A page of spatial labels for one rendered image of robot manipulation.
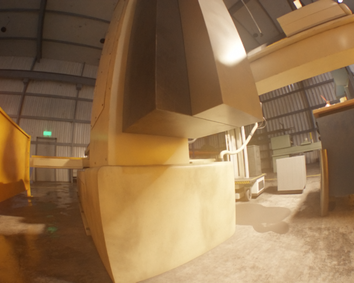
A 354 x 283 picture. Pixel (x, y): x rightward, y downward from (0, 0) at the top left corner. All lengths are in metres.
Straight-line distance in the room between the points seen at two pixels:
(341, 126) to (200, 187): 1.34
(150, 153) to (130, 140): 0.13
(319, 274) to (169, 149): 1.08
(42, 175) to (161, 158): 8.24
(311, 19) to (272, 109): 10.36
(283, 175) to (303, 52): 1.95
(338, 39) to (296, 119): 9.84
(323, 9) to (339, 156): 1.14
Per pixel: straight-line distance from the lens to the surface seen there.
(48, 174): 8.80
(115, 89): 0.89
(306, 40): 1.05
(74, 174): 7.88
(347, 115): 1.67
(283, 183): 2.61
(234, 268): 0.95
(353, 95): 5.75
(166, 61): 0.58
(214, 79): 0.51
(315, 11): 1.16
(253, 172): 2.72
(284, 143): 6.78
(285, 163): 2.57
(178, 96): 0.53
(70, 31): 9.61
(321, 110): 1.61
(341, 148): 1.63
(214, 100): 0.48
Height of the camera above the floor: 0.58
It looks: 10 degrees up
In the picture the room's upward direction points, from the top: 4 degrees counter-clockwise
